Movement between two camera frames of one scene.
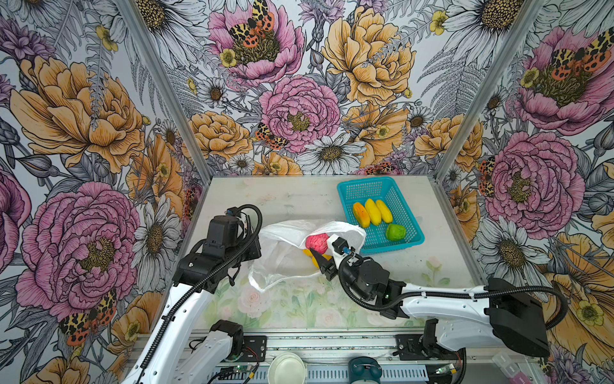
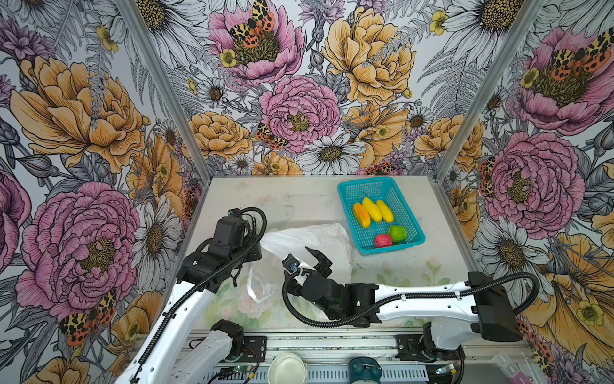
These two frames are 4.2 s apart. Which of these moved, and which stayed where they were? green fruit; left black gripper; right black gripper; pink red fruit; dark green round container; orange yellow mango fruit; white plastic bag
Moved: white plastic bag; right black gripper; pink red fruit
Stayed: green fruit; dark green round container; orange yellow mango fruit; left black gripper
